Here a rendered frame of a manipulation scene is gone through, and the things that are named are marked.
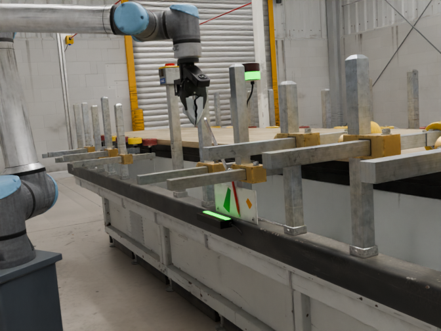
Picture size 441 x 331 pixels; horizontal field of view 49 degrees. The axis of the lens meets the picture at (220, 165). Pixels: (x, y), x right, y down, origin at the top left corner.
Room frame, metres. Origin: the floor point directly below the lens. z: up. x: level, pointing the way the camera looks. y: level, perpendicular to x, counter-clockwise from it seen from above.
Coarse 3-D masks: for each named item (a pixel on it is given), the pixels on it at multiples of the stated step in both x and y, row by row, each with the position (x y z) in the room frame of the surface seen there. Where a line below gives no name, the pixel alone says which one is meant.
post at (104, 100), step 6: (102, 102) 2.79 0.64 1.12; (102, 108) 2.80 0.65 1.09; (108, 108) 2.81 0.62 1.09; (102, 114) 2.81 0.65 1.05; (108, 114) 2.80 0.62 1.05; (108, 120) 2.80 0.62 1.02; (108, 126) 2.80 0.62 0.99; (108, 132) 2.80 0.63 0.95; (108, 138) 2.80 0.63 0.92; (108, 144) 2.80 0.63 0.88; (108, 168) 2.80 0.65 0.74; (114, 168) 2.81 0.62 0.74
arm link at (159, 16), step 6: (156, 12) 1.60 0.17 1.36; (162, 12) 1.59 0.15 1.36; (156, 18) 1.56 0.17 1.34; (162, 18) 1.58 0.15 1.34; (156, 24) 1.55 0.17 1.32; (162, 24) 1.57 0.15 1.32; (156, 30) 1.57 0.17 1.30; (162, 30) 1.58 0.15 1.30; (132, 36) 1.61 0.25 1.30; (150, 36) 1.56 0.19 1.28; (156, 36) 1.60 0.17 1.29; (162, 36) 1.60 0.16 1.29; (168, 36) 1.60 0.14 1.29
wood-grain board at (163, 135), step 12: (132, 132) 3.85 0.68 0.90; (144, 132) 3.67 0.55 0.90; (156, 132) 3.52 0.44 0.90; (168, 132) 3.38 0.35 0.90; (192, 132) 3.13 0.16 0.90; (216, 132) 2.91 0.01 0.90; (228, 132) 2.81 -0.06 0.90; (252, 132) 2.64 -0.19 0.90; (264, 132) 2.56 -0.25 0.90; (276, 132) 2.48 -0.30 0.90; (324, 132) 2.22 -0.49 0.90; (396, 132) 1.91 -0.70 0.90; (408, 132) 1.87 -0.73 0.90; (168, 144) 2.50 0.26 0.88; (192, 144) 2.24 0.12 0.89
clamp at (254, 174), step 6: (234, 168) 1.49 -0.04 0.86; (240, 168) 1.46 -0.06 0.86; (246, 168) 1.43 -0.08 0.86; (252, 168) 1.40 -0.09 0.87; (258, 168) 1.41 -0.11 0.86; (246, 174) 1.43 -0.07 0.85; (252, 174) 1.40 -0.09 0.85; (258, 174) 1.41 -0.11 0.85; (264, 174) 1.42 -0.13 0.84; (246, 180) 1.43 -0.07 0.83; (252, 180) 1.40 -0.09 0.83; (258, 180) 1.41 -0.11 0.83; (264, 180) 1.42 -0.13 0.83
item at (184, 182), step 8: (280, 168) 1.49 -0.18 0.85; (192, 176) 1.37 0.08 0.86; (200, 176) 1.36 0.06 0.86; (208, 176) 1.37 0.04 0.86; (216, 176) 1.38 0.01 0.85; (224, 176) 1.40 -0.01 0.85; (232, 176) 1.41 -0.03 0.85; (240, 176) 1.42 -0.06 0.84; (168, 184) 1.33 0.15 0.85; (176, 184) 1.33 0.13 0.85; (184, 184) 1.34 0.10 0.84; (192, 184) 1.35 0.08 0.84; (200, 184) 1.36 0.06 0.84; (208, 184) 1.37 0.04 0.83
